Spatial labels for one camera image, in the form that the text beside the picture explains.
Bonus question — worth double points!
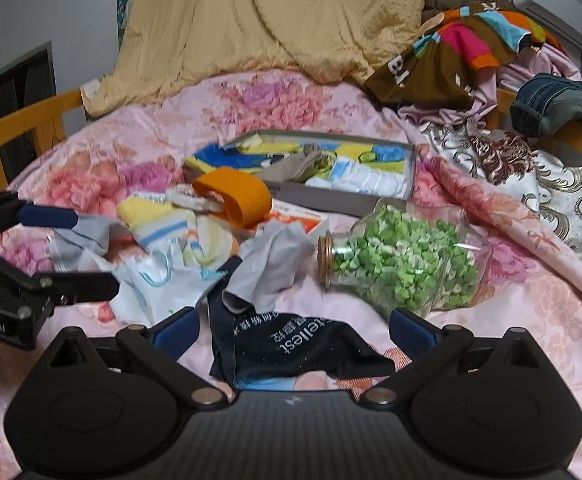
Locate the glass jar of green stars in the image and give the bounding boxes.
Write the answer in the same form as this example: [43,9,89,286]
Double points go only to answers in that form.
[317,202,495,319]

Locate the grey shallow box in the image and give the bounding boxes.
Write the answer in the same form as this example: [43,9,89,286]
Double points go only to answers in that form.
[220,130,417,214]

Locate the yellow quilt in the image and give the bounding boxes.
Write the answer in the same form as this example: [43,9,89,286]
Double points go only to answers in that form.
[83,0,427,117]

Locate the blue jeans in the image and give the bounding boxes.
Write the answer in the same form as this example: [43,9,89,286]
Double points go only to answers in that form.
[508,73,582,137]

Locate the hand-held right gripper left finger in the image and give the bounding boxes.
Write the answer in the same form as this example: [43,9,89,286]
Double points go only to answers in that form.
[40,306,230,409]

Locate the orange and white carton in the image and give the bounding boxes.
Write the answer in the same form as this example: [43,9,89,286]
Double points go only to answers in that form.
[243,200,330,242]

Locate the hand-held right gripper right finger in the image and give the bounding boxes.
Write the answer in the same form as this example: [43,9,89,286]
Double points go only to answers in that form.
[360,308,552,407]

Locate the light pink cloth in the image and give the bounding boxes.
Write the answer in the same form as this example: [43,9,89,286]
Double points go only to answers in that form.
[396,42,582,129]

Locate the white patterned cloth item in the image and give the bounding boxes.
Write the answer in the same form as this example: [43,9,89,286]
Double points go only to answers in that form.
[167,184,225,217]

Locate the brown colourful striped cloth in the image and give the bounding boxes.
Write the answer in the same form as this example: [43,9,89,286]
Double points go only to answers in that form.
[363,2,568,112]

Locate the dark window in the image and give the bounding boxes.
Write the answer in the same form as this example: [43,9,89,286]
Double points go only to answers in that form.
[0,42,54,107]

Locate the yellow cartoon towel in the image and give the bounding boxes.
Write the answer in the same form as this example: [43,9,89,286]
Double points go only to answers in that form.
[183,141,395,182]

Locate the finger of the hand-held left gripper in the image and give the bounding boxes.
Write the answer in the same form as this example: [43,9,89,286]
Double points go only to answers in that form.
[0,246,121,305]
[0,191,80,244]

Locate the white ruffled cloth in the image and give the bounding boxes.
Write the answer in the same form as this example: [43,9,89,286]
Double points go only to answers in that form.
[305,157,415,199]

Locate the teal wall poster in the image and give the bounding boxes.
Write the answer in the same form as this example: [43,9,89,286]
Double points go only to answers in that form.
[116,0,138,37]

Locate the yellow striped towel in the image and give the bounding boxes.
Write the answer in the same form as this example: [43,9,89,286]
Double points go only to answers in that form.
[117,195,242,269]

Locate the beige damask patterned cloth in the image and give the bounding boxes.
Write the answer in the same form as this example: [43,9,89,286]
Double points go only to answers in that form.
[421,122,582,282]

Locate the grey face mask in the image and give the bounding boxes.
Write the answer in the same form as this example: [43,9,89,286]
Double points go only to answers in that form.
[222,222,306,314]
[47,212,132,272]

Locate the pink floral bedsheet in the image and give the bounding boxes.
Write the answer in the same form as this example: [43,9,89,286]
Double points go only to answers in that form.
[0,70,582,480]

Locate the white face mask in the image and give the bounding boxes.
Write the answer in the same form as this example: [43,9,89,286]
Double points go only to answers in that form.
[77,244,233,329]

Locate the grey-green sock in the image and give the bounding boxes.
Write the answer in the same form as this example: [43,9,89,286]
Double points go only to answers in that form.
[258,142,333,184]

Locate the black remote control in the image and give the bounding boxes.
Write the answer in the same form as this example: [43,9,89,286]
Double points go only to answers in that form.
[207,265,397,386]

